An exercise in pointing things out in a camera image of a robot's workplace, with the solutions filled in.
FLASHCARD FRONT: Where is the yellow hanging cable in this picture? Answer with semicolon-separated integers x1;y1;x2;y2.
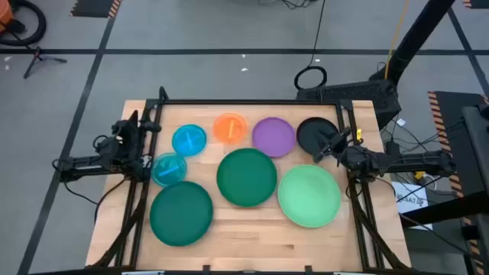
384;0;412;79

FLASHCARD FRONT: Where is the purple plastic plate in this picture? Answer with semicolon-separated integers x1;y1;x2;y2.
251;116;297;158

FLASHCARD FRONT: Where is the black aluminium table frame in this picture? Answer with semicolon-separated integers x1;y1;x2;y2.
89;86;412;275

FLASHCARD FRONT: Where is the black plastic plate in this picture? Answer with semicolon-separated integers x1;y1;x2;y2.
296;116;341;157

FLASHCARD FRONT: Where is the black tripod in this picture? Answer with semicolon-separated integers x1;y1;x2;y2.
22;45;69;80

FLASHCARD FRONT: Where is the black camera stand pole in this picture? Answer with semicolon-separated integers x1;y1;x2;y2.
368;0;458;87

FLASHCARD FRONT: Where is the orange vacuum cleaner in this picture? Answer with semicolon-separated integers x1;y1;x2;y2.
0;0;15;34

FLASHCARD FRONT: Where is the hazard striped floor mat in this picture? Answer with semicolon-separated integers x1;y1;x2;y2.
70;0;122;19

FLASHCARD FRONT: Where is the light green plastic plate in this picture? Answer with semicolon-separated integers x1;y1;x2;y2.
277;164;342;229

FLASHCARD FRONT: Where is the black cabinet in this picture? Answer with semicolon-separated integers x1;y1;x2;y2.
461;105;489;199

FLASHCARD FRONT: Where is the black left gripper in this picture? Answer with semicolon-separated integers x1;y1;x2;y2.
114;109;163;154

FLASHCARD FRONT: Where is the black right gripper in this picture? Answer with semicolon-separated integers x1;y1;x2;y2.
313;127;355;164

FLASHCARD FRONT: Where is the black hanging cable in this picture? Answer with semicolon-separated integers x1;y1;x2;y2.
293;0;329;92

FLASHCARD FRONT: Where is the dark green plastic plate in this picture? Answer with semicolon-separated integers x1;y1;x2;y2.
148;180;214;248
215;147;278;209

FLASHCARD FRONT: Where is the white paper sheet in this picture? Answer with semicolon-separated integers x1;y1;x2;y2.
390;180;435;231

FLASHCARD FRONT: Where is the black crossbeam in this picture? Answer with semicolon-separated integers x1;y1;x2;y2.
399;189;489;229

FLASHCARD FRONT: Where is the black vacuum hose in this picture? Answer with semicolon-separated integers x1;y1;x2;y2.
0;0;47;47

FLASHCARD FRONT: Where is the hazard striped black platform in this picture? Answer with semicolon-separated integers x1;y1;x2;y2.
427;90;489;275

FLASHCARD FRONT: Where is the translucent orange plastic plate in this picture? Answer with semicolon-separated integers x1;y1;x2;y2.
212;112;248;146

